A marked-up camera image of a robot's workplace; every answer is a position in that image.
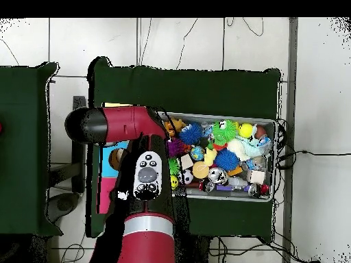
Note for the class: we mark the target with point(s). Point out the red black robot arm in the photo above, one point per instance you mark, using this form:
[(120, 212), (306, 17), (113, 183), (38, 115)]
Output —
[(123, 123)]

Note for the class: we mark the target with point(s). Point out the wooden box with three holes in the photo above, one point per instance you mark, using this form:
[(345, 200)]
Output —
[(107, 167)]

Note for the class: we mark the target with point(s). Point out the metal mesh bin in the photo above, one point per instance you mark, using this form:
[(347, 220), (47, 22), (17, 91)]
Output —
[(233, 196)]

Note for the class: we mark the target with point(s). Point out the purple spiky monster toy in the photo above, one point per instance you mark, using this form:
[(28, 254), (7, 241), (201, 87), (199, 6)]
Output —
[(175, 146)]

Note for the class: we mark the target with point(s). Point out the blue puffer ball with eyes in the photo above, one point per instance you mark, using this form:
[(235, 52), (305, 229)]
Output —
[(191, 133)]

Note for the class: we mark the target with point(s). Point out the globe print ball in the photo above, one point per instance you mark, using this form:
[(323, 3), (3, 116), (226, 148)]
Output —
[(197, 153)]

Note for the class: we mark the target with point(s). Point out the small soccer ball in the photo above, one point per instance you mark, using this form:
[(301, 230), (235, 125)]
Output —
[(188, 176)]

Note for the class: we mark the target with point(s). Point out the yellow smiley ball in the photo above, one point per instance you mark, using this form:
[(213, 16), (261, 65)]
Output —
[(174, 182)]

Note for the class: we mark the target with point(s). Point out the green spiky puffer toy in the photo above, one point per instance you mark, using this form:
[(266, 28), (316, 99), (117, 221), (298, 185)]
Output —
[(223, 131)]

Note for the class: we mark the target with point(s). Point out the plain blue puffer ball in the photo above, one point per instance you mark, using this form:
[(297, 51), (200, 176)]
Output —
[(227, 159)]

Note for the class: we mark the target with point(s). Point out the dark green tablecloth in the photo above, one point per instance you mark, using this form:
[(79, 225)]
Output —
[(22, 164), (192, 93)]

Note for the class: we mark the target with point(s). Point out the cream fluffy cloth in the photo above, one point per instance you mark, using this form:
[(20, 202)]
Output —
[(236, 148)]

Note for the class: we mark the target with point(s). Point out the yellow tennis ball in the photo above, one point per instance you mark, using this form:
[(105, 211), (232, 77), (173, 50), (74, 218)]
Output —
[(246, 130)]

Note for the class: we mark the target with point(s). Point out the mint green cloth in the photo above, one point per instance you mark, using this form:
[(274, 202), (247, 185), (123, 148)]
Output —
[(252, 146)]

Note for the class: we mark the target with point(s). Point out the black stand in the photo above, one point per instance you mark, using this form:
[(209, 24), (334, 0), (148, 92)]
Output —
[(79, 175)]

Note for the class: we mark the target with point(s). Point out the grey rounded stand base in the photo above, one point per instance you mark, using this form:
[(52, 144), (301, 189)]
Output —
[(64, 204)]

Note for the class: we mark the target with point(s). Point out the grey floor strip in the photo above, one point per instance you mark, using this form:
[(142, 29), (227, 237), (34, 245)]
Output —
[(293, 82)]

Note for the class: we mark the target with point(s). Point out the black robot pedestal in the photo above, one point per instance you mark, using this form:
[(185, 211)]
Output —
[(203, 254)]

